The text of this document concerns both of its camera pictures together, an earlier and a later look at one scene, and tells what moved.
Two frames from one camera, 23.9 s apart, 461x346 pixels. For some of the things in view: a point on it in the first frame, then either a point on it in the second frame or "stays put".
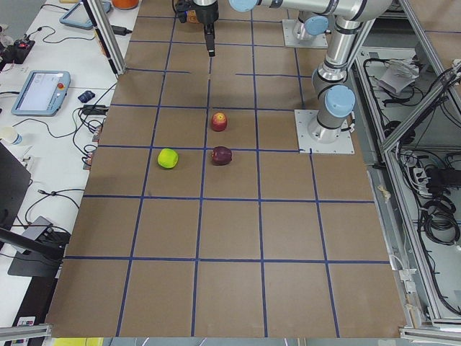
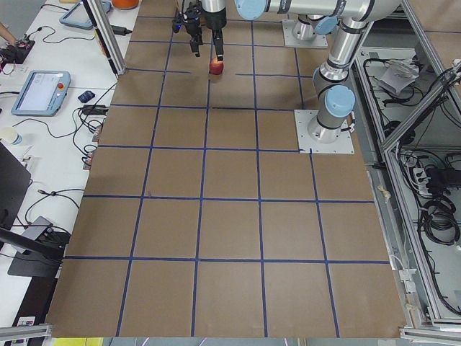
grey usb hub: x=37 y=228 stays put
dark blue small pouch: x=86 y=96 stays put
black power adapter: x=120 y=30 stays put
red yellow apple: x=219 y=121 -> x=216 y=67
